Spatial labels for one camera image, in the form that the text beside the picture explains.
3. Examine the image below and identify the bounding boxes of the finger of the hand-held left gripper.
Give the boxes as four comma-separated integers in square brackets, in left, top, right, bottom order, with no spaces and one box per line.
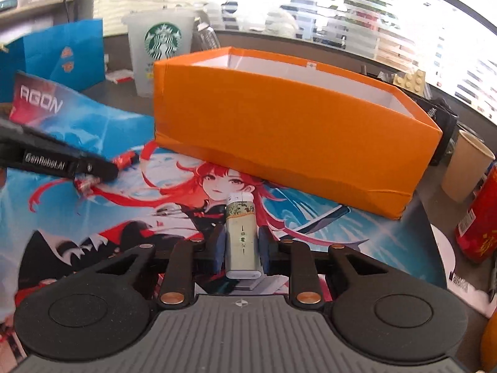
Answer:
[72,151,120,182]

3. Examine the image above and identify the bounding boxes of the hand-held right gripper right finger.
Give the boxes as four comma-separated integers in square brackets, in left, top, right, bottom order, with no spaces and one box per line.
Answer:
[258,225,390,306]

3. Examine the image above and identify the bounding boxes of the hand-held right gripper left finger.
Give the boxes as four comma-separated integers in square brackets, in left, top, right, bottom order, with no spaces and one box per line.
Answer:
[95,223,226,306]

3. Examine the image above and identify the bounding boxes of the white and green lighter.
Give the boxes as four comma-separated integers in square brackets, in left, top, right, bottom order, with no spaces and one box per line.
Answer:
[224,193,262,280]

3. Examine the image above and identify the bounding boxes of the red snack stick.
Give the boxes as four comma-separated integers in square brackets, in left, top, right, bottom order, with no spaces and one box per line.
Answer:
[75,152,140,196]

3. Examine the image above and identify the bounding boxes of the orange cardboard box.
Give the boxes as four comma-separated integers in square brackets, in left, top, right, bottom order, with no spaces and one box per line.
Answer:
[153,46,444,220]

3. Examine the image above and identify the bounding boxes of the printed desk mat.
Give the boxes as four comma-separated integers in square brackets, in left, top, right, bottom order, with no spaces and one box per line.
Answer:
[0,71,448,360]

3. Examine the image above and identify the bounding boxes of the small red packet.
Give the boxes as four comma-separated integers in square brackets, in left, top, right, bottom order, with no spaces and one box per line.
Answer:
[105,69,135,85]

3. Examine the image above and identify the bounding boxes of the blue paper bag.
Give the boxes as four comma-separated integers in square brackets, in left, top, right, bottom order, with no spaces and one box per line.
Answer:
[0,18,107,104]

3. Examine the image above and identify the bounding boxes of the clear plastic cup green logo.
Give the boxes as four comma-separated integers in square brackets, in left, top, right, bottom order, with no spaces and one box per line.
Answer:
[121,7,196,98]

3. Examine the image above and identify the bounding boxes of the white paper sheet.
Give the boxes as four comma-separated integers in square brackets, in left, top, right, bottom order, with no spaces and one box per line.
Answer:
[429,223,497,318]

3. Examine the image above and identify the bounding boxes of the brown paper cup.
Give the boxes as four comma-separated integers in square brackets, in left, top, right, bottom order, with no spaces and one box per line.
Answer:
[441,129,496,203]

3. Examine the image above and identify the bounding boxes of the red drink can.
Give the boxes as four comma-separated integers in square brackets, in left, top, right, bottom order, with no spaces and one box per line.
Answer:
[454,162,497,264]

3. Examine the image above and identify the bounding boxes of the black mesh desk organizer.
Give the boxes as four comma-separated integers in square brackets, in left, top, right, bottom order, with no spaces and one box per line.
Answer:
[399,85,459,166]

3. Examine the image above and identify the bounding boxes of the yellow building block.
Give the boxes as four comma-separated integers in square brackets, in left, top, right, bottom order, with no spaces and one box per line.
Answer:
[392,69,427,93]

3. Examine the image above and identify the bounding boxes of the orange round object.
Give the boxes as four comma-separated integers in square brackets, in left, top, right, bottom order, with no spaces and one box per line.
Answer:
[479,312,497,373]

